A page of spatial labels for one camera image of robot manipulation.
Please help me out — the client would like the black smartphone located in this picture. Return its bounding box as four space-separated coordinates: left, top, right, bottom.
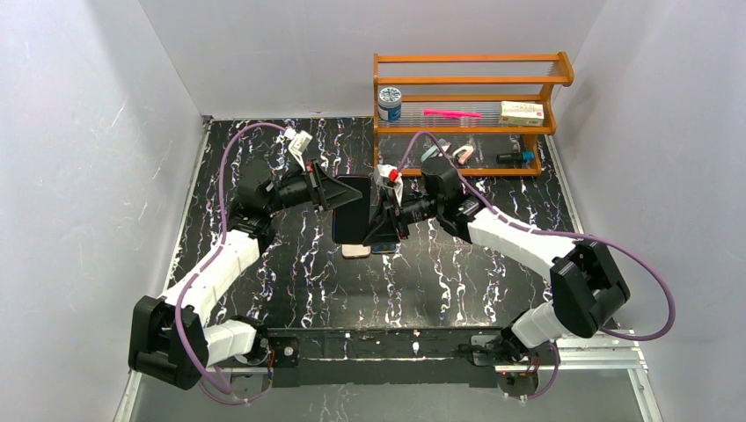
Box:
370 243 399 255

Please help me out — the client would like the black remote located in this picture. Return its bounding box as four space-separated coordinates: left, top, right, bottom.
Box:
332 174 371 244

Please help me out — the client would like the pink phone case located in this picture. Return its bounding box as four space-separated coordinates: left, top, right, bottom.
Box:
341 244 371 259

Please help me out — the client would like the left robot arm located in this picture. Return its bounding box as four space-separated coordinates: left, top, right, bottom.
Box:
128 160 363 390

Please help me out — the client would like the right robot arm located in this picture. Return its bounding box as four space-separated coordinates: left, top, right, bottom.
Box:
362 156 630 355

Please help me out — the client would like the teal white stapler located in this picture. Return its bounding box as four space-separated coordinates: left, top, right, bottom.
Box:
421 139 451 162

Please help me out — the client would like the pink white clip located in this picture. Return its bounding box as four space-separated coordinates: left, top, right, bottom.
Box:
453 144 474 165

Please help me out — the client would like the pink pen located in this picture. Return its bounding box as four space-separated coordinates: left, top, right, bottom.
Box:
423 109 482 120

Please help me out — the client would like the blue white round jar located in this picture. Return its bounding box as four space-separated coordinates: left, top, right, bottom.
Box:
377 86 403 121

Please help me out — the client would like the black blue marker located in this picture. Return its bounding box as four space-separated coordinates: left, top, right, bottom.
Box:
496 151 535 164

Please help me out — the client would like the orange wooden shelf rack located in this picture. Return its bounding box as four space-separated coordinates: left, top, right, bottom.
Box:
372 52 574 177

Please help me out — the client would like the black base bar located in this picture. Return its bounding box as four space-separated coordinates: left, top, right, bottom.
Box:
265 327 500 388

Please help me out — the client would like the white red small box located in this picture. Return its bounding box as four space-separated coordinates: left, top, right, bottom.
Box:
499 101 545 127

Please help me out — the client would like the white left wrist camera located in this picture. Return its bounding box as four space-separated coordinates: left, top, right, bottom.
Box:
283 127 313 170

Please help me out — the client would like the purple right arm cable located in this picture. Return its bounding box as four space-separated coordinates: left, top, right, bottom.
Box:
396 130 677 401

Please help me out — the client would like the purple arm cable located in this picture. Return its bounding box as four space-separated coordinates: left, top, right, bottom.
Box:
173 122 289 406
396 130 677 401

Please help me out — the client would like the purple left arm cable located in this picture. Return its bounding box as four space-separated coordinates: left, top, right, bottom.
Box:
173 122 289 406

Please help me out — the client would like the aluminium frame rail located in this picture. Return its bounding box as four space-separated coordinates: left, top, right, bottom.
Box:
555 333 648 371

